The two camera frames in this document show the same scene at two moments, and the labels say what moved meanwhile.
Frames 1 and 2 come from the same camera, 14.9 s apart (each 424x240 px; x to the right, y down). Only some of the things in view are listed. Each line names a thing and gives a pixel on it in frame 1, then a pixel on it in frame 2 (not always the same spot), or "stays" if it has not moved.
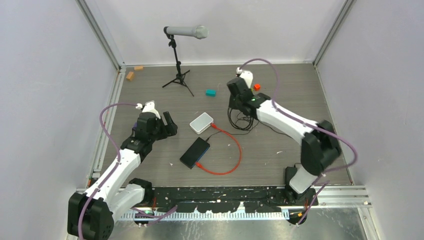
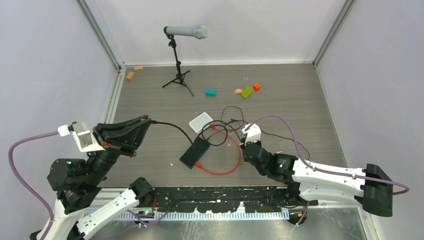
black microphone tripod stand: x=181 y=77 stays
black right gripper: x=231 y=104 -> x=242 y=144
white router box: x=201 y=123 stays
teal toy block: x=211 y=92 stays
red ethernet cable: x=199 y=165 stays
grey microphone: x=200 y=31 stays
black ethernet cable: x=229 y=116 -> x=176 y=125
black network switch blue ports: x=194 y=152 stays
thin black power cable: x=251 y=132 -> x=244 y=122
